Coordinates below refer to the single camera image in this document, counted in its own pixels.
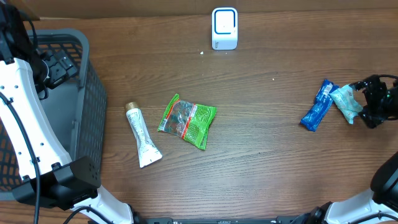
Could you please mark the blue snack packet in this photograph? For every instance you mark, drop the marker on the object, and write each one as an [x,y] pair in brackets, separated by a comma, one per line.
[321,105]

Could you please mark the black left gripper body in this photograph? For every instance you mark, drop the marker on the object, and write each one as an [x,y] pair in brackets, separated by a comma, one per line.
[59,70]

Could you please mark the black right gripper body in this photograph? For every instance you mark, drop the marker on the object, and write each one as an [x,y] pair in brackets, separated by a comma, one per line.
[383,101]

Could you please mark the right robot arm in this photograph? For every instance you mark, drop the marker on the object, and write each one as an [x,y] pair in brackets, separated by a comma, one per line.
[375,205]

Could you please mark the white barcode scanner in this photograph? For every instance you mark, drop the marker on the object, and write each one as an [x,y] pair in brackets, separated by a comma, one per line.
[224,28]

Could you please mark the white tube gold cap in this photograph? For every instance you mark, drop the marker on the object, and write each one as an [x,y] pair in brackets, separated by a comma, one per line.
[148,153]

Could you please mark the grey plastic basket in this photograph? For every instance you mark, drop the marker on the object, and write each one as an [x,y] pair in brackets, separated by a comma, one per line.
[87,109]

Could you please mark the green snack bag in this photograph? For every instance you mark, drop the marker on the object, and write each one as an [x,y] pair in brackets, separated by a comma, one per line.
[189,121]

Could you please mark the black table edge rail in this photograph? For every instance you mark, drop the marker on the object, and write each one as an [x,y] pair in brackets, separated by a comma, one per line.
[277,220]

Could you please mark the teal tissue packet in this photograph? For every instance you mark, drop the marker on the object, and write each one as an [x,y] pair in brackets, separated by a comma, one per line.
[344,99]

